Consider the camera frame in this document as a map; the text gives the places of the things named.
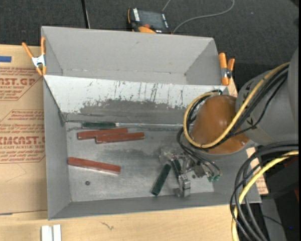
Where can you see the brown cardboard board, red print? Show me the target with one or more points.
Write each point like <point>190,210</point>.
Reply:
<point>20,124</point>

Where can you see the grey metal bin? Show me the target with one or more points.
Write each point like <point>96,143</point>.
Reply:
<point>130,59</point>

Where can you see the red-brown flat block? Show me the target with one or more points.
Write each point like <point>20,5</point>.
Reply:
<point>94,165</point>
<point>125,137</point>
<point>90,134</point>

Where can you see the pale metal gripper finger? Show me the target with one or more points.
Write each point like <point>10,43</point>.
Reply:
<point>187,186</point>
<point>183,179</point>

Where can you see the dark green flat block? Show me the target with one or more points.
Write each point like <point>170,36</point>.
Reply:
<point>161,180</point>
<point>99,125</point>

